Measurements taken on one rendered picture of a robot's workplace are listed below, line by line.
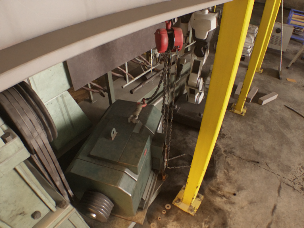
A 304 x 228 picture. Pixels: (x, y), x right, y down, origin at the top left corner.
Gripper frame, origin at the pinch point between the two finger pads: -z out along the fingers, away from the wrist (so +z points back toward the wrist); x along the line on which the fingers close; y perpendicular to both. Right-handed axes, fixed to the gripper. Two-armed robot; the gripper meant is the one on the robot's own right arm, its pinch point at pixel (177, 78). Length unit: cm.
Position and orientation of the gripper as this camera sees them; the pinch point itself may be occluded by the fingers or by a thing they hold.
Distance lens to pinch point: 242.5
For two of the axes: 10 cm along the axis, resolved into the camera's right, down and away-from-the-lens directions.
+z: 0.9, -8.6, -4.9
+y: 8.9, 3.0, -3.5
